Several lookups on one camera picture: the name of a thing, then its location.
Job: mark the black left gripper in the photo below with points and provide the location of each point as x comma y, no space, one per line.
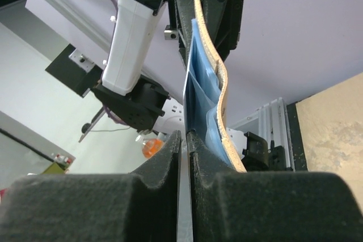
222,18

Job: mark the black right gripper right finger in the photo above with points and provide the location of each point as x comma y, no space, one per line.
267,206

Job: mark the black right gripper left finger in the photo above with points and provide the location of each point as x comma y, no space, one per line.
137,206

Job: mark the grey dark card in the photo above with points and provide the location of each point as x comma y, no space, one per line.
186,104

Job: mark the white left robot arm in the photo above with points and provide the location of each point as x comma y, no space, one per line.
138,101

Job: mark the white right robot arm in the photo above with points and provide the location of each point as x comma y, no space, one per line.
255,147

